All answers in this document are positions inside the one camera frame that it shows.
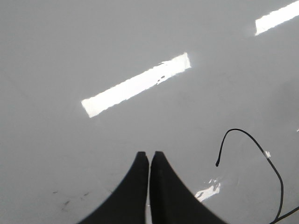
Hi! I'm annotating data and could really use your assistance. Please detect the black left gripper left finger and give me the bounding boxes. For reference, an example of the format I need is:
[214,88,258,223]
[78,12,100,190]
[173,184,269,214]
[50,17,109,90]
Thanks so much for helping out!
[80,152,149,224]

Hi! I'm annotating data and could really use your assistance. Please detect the white whiteboard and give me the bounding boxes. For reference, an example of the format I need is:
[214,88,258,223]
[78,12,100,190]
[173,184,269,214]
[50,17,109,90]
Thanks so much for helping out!
[0,0,299,224]

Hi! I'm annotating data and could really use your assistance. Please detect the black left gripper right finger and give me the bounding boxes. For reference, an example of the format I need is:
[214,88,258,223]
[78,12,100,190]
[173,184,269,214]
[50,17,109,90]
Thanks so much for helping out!
[149,151,225,224]

